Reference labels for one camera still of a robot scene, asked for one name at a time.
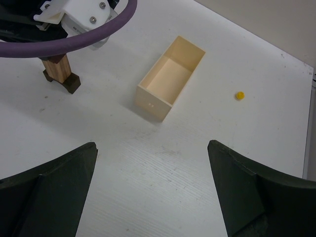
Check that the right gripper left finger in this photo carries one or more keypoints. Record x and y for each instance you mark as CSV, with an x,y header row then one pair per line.
x,y
48,200

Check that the reddish brown wood block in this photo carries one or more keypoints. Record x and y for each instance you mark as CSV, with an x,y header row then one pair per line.
x,y
54,59

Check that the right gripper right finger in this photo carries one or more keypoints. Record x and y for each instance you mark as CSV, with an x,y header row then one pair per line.
x,y
258,201

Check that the light striped wood block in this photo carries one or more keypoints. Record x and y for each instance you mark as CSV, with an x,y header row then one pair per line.
x,y
59,71

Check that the aluminium right rail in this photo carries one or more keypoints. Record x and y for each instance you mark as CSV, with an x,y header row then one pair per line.
x,y
309,169

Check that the dark arch wood block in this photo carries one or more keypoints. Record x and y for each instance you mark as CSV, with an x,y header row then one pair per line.
x,y
71,84

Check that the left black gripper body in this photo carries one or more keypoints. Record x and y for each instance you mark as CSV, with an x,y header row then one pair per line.
x,y
17,23

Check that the small yellow peg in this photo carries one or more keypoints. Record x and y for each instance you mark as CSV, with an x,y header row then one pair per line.
x,y
239,95

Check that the cream wooden box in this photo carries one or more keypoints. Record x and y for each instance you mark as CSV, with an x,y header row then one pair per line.
x,y
160,88

